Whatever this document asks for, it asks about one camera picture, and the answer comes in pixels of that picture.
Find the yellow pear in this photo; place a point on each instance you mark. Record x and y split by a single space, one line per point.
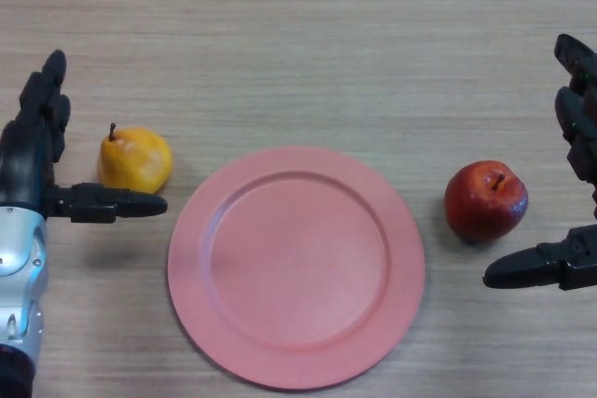
135 160

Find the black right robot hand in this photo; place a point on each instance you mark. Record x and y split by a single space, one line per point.
578 263

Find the pink round plate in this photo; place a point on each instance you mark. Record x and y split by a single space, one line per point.
298 272

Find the red apple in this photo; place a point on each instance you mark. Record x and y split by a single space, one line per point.
480 207

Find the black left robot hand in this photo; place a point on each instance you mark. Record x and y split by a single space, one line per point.
21 165

